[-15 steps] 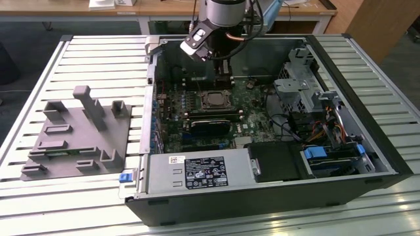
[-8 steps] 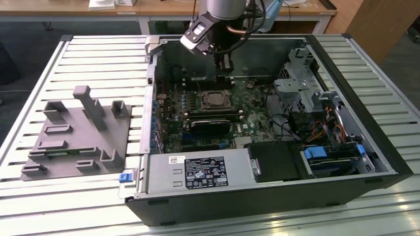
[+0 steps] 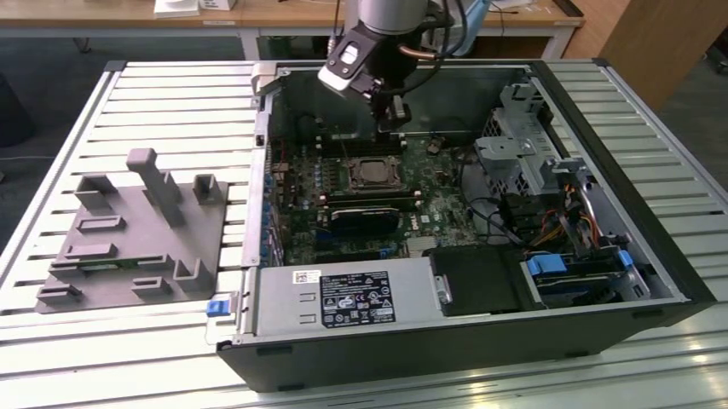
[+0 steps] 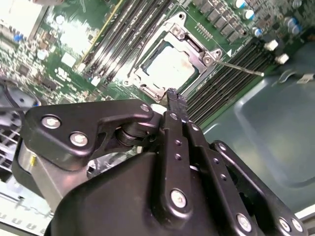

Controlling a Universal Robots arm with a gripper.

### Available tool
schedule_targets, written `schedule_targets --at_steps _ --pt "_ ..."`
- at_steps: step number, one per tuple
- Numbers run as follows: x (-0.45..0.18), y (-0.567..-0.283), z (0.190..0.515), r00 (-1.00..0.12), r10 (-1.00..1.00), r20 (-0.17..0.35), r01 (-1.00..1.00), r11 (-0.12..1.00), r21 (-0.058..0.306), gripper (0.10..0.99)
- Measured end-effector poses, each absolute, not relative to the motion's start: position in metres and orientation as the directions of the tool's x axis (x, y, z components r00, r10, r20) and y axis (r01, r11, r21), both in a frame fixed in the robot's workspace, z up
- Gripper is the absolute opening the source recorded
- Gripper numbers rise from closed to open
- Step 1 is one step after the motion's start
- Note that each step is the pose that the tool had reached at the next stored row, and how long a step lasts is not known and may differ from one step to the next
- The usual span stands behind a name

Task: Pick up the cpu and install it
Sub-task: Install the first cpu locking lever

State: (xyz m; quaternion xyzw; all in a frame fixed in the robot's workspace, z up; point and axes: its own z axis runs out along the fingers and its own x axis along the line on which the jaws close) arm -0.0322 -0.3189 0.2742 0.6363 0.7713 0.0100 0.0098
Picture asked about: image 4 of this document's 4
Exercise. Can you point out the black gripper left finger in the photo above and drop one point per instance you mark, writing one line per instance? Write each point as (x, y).
(103, 110)

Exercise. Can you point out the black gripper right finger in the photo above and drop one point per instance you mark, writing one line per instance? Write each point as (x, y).
(212, 152)

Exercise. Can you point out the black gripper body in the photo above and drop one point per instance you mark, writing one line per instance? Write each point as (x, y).
(110, 201)

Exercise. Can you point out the thin metal locking lever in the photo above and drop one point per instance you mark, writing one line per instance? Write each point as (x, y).
(241, 67)
(137, 57)

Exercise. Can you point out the silver CPU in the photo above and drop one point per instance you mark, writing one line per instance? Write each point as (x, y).
(172, 66)

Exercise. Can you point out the metal socket cover frame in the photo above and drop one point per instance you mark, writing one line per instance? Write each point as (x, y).
(194, 57)

